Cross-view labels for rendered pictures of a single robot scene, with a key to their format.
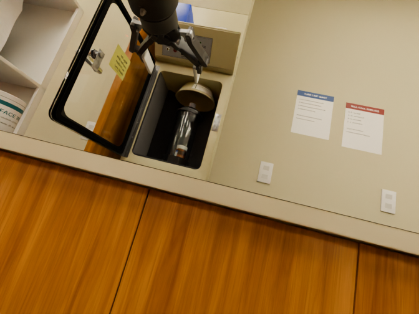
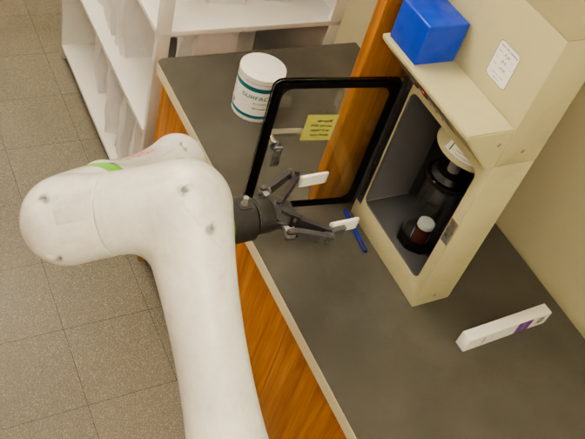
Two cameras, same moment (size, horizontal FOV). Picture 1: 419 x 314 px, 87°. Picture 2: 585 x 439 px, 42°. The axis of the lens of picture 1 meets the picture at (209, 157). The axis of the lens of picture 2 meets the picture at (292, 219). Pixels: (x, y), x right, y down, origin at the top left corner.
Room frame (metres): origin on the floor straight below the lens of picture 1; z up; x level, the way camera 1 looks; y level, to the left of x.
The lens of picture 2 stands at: (-0.36, -0.62, 2.33)
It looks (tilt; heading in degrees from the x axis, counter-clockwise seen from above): 45 degrees down; 44
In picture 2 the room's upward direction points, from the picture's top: 19 degrees clockwise
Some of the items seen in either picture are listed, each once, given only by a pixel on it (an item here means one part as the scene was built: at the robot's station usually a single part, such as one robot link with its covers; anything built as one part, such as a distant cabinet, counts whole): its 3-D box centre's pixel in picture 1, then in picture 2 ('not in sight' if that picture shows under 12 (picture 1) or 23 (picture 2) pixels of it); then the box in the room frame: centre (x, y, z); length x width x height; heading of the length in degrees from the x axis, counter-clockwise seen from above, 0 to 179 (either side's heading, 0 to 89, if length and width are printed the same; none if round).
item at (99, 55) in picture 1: (96, 60); (275, 155); (0.52, 0.35, 1.18); 0.02 x 0.02 x 0.06; 77
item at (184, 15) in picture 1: (178, 22); (428, 30); (0.73, 0.25, 1.56); 0.10 x 0.10 x 0.09; 84
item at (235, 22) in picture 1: (191, 101); (480, 137); (0.90, 0.14, 1.33); 0.32 x 0.25 x 0.77; 84
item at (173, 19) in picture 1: (160, 24); (272, 212); (0.39, 0.17, 1.23); 0.09 x 0.08 x 0.07; 175
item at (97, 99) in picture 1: (116, 81); (318, 146); (0.63, 0.34, 1.19); 0.30 x 0.01 x 0.40; 167
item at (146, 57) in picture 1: (148, 61); (312, 178); (0.53, 0.23, 1.22); 0.07 x 0.01 x 0.03; 175
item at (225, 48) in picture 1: (195, 46); (437, 98); (0.72, 0.16, 1.46); 0.32 x 0.12 x 0.10; 84
